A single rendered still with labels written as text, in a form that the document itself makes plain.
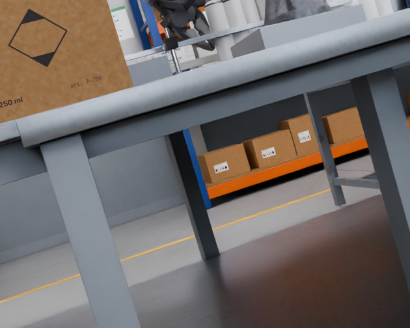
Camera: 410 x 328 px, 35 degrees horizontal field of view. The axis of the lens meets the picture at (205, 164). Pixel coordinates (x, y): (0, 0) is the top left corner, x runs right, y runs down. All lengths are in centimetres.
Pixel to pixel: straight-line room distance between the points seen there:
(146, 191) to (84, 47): 502
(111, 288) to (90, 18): 54
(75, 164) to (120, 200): 527
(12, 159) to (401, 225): 72
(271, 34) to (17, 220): 504
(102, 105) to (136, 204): 531
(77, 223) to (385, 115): 61
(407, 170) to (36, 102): 70
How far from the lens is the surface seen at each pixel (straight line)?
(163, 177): 626
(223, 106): 102
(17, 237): 623
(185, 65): 179
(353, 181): 360
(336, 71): 109
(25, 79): 125
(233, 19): 180
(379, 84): 126
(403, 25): 109
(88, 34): 127
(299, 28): 139
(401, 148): 127
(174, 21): 176
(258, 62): 99
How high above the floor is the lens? 76
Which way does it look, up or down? 4 degrees down
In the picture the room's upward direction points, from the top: 17 degrees counter-clockwise
